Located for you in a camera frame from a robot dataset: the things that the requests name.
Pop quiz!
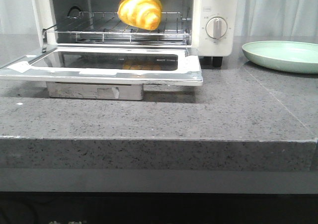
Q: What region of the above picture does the glass oven door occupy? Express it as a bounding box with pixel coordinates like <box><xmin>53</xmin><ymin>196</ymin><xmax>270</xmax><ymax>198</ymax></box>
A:
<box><xmin>0</xmin><ymin>44</ymin><xmax>203</xmax><ymax>100</ymax></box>

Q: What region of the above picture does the yellow striped croissant bread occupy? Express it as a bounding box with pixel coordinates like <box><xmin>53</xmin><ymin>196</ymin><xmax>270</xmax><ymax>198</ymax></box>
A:
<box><xmin>117</xmin><ymin>0</ymin><xmax>162</xmax><ymax>31</ymax></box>

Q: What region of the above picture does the white Toshiba toaster oven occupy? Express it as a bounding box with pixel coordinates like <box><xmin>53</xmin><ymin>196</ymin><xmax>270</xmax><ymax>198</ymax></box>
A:
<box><xmin>32</xmin><ymin>0</ymin><xmax>238</xmax><ymax>67</ymax></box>

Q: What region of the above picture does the lower timer knob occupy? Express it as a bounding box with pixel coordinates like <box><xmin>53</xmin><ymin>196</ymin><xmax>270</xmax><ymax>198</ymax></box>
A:
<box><xmin>206</xmin><ymin>17</ymin><xmax>228</xmax><ymax>39</ymax></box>

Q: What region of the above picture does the light green plate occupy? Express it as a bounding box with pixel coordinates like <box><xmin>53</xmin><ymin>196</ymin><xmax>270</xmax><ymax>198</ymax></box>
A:
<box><xmin>242</xmin><ymin>41</ymin><xmax>318</xmax><ymax>74</ymax></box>

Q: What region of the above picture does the metal wire oven rack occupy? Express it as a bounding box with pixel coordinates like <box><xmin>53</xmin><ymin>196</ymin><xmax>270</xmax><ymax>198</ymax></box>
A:
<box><xmin>42</xmin><ymin>8</ymin><xmax>192</xmax><ymax>52</ymax></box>

